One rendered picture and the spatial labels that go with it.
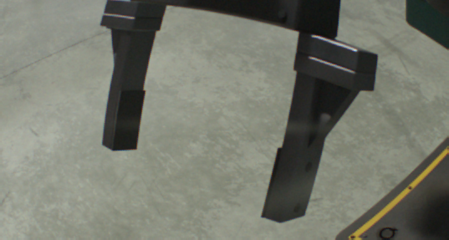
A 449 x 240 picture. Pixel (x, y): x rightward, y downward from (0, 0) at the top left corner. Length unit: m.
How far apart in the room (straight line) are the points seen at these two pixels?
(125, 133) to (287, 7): 0.16
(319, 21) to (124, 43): 0.14
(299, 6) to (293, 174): 0.09
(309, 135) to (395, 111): 1.57
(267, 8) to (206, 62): 1.71
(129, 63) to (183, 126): 1.36
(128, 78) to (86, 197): 1.15
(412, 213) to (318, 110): 0.73
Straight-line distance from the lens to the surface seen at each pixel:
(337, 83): 0.37
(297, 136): 0.39
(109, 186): 1.64
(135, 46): 0.47
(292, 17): 0.37
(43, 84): 2.09
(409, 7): 0.89
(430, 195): 1.14
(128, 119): 0.48
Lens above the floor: 1.02
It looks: 33 degrees down
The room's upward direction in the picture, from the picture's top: 2 degrees clockwise
